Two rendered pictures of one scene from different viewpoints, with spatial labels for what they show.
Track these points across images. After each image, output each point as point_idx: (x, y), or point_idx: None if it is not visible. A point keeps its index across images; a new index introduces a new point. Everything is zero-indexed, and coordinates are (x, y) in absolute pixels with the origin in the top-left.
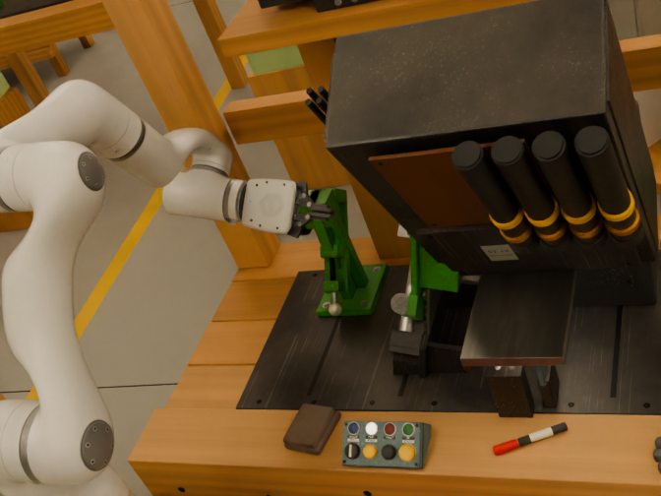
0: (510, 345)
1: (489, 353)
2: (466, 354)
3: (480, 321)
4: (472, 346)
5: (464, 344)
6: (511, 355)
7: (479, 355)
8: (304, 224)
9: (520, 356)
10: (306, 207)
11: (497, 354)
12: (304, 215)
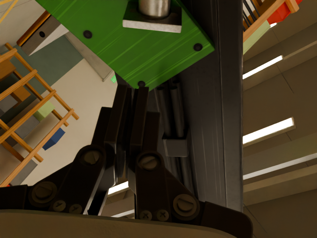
0: (59, 34)
1: (45, 44)
2: (34, 52)
3: (62, 25)
4: (41, 45)
5: (38, 46)
6: (54, 39)
7: (40, 48)
8: (52, 181)
9: (57, 38)
10: (136, 188)
11: (49, 42)
12: (99, 200)
